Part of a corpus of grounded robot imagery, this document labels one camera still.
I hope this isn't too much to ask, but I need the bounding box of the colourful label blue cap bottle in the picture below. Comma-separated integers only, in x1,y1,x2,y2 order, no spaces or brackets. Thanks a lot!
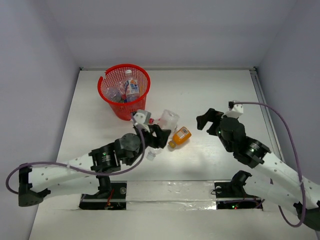
102,86,122,103

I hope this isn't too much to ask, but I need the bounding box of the white orange label bottle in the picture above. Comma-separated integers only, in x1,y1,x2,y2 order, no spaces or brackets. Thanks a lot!
124,69,140,103

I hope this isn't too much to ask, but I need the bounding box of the red label cola bottle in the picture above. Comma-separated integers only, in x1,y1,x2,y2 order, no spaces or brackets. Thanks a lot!
149,118,160,125

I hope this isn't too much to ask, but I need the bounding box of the aluminium rail on right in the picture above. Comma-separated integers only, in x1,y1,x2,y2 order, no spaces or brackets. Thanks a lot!
249,67,284,161

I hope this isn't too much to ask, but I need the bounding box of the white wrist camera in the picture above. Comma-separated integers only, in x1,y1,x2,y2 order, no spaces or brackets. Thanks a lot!
131,109,151,133
224,100,244,119

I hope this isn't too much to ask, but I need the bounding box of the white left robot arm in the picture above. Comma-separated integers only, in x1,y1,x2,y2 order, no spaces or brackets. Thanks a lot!
18,124,171,207

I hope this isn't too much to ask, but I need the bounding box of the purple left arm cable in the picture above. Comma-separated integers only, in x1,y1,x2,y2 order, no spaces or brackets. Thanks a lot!
5,117,146,196

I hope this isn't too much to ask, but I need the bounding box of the red mesh plastic bin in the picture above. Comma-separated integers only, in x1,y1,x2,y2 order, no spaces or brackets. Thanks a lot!
97,63,151,121

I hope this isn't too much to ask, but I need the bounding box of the orange juice bottle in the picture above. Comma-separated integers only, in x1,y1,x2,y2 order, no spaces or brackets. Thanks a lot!
168,126,192,149

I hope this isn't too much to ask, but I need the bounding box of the green label clear bottle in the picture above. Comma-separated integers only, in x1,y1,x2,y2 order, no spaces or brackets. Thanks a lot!
115,80,126,97

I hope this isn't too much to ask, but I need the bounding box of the large clear plastic bottle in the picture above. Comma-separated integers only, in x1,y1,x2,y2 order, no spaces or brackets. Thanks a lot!
146,109,180,161

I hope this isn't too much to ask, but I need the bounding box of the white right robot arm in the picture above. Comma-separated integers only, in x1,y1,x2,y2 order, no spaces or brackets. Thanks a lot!
196,104,320,231

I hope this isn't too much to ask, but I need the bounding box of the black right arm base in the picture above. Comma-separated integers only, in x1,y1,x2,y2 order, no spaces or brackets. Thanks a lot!
210,170,264,210

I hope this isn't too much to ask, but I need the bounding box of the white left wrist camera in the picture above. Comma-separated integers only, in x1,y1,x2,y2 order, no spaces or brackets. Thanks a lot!
131,109,151,133

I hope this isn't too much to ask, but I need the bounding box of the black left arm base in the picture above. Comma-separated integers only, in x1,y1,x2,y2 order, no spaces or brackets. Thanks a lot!
78,176,127,211

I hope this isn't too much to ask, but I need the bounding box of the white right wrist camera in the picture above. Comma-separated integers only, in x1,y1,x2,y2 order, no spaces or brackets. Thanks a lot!
224,100,244,119

